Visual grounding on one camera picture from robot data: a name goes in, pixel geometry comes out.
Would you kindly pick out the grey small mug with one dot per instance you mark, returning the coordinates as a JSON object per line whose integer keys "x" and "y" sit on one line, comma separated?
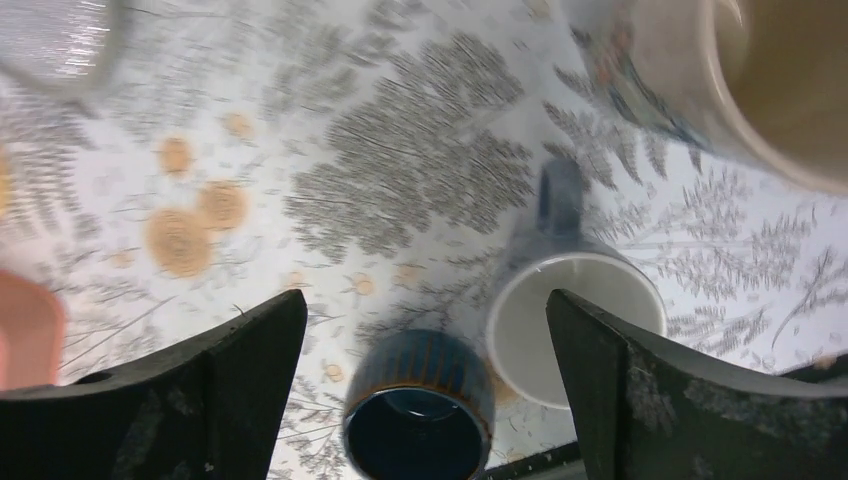
{"x": 547, "y": 251}

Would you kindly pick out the floral table mat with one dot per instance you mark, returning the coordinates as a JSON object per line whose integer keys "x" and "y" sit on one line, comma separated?
{"x": 375, "y": 155}

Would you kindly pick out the dark blue small mug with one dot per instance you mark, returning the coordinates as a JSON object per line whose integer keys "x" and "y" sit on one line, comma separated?
{"x": 421, "y": 405}

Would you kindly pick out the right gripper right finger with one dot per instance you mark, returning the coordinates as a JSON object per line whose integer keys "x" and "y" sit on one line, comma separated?
{"x": 646, "y": 407}

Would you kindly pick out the cream floral tall mug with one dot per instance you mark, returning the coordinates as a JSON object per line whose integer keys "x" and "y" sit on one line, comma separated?
{"x": 759, "y": 82}

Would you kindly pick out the pink plastic tray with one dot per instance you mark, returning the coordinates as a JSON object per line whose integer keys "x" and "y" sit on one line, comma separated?
{"x": 33, "y": 324}

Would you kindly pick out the grey oval stone pad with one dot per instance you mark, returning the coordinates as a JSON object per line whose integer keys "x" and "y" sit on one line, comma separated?
{"x": 64, "y": 48}

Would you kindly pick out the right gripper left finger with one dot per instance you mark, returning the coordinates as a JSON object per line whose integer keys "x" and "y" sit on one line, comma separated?
{"x": 209, "y": 407}

